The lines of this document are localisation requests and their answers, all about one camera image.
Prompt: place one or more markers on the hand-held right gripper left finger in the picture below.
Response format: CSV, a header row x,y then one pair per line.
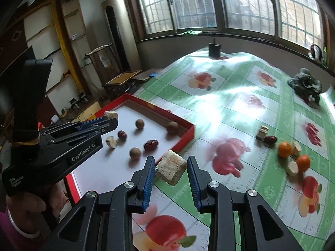
x,y
148,188

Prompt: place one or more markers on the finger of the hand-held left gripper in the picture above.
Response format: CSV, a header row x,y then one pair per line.
x,y
104,124
78,141

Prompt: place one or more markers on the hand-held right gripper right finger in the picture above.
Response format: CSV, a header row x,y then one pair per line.
x,y
193,185

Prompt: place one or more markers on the cut sugarcane chunk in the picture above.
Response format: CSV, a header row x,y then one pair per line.
x,y
111,142
111,115
171,167

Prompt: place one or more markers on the red date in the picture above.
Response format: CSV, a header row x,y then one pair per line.
x,y
271,139
151,145
122,135

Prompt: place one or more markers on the brown longan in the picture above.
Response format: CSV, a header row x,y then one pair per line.
x,y
135,153
172,127
139,123

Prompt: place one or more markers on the red cardboard tray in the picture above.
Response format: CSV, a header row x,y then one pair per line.
x,y
157,115

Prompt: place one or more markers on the person's left forearm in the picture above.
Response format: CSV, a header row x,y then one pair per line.
x,y
15,240

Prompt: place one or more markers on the person's left hand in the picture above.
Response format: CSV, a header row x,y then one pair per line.
x,y
49,201

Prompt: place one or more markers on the low wooden cabinet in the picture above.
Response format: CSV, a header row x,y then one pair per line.
x,y
86,109

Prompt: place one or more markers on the wooden armchair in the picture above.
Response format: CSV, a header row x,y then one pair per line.
x,y
123,79

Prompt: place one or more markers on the silver bangle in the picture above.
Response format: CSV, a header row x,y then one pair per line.
x,y
21,230

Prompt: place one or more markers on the green fruit print tablecloth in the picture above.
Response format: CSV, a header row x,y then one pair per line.
x,y
235,104

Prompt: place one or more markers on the tall grey air conditioner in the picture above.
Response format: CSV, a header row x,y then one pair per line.
x,y
119,31

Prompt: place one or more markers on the orange mandarin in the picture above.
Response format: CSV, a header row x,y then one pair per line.
x,y
284,149
303,162

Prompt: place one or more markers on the green cloth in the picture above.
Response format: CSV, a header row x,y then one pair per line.
x,y
192,32

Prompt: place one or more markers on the black pen holder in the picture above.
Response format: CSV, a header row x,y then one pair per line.
x,y
214,50

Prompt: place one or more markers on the wooden framed grille window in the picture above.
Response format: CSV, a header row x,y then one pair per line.
x,y
193,5

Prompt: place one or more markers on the dark grey crumpled cloth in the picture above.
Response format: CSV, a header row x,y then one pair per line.
x,y
305,83

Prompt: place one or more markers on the red white headphones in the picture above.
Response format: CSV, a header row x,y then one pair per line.
x,y
315,52

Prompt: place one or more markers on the green bottle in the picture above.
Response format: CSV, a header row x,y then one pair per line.
x,y
324,56

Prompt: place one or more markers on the white yellow wall cabinet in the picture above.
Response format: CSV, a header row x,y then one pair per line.
x,y
39,31

